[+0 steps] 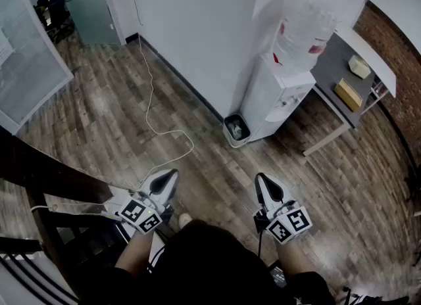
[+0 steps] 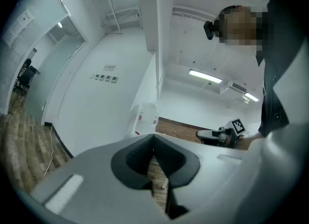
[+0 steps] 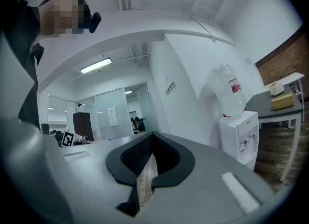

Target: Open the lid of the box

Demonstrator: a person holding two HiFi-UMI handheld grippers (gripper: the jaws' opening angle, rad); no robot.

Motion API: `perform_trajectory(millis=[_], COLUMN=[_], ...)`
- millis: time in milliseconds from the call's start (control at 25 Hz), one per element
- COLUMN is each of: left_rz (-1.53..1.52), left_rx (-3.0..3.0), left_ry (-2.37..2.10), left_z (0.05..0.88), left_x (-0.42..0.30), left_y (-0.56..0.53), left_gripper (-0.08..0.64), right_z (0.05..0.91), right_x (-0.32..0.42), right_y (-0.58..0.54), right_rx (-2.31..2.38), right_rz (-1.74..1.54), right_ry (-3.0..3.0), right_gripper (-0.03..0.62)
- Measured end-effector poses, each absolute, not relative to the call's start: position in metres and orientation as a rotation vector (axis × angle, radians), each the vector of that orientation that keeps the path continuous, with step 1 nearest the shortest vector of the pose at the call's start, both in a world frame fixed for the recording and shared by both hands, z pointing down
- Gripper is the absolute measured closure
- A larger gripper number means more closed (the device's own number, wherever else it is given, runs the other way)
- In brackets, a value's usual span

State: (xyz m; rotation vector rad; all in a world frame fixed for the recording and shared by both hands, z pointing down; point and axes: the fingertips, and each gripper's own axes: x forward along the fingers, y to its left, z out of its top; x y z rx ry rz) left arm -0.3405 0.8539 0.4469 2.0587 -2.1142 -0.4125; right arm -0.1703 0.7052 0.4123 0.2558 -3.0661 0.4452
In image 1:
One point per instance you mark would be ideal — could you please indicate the person's black shirt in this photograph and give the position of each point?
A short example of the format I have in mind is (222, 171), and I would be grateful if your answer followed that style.
(210, 264)

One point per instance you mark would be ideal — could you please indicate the dark grey table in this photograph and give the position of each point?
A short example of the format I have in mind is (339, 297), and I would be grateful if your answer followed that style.
(335, 67)

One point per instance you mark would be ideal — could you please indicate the person's left forearm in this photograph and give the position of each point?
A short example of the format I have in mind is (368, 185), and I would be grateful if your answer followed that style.
(135, 251)

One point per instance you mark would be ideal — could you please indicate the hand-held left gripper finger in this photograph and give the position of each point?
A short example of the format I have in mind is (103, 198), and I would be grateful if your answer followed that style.
(148, 182)
(171, 195)

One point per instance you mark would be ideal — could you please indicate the dark wooden railing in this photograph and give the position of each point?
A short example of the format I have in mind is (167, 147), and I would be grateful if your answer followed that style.
(49, 172)

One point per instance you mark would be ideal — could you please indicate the black swivel chair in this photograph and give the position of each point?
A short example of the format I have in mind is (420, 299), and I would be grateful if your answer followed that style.
(375, 298)

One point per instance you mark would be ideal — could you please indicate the white table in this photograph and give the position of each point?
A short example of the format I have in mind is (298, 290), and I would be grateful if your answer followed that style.
(371, 57)

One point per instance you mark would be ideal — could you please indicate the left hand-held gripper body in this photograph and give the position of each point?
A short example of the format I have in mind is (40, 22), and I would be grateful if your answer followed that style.
(138, 213)

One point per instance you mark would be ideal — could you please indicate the wooden box with sliding lid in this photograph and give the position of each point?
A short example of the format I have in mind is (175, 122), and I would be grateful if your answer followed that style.
(348, 95)

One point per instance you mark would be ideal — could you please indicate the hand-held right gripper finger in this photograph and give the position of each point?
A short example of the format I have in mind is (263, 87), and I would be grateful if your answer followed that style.
(286, 197)
(258, 192)

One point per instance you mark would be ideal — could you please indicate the black office chair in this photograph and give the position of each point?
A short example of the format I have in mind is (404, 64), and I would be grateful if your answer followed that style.
(56, 14)

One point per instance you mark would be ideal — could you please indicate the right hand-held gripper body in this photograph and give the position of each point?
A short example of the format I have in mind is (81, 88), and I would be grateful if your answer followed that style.
(289, 225)

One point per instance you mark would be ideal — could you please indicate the person's right forearm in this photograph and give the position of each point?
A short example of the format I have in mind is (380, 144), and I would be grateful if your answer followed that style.
(294, 257)

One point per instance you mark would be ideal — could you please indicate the small grey trash bin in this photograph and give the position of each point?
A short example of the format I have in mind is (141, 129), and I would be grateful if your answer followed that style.
(237, 131)

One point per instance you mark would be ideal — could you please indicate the frosted glass partition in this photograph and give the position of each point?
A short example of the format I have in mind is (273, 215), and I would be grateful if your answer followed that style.
(26, 60)

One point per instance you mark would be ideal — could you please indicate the black battery pack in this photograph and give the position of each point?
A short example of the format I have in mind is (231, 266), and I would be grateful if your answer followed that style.
(279, 276)

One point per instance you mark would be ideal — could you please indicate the white water dispenser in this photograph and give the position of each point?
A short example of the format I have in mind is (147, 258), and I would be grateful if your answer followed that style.
(269, 100)

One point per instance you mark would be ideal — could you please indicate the person's light shoe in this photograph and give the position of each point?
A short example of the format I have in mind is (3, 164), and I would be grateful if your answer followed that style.
(184, 220)

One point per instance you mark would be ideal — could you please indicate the clear water bottle red label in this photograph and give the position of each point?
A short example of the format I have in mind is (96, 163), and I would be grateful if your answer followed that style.
(302, 34)

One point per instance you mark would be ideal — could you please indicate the cream plastic caddy basket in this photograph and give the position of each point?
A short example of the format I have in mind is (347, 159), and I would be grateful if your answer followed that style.
(359, 66)

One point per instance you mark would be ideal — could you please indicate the frosted glass door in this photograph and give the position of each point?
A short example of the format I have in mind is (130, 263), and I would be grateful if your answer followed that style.
(89, 4)

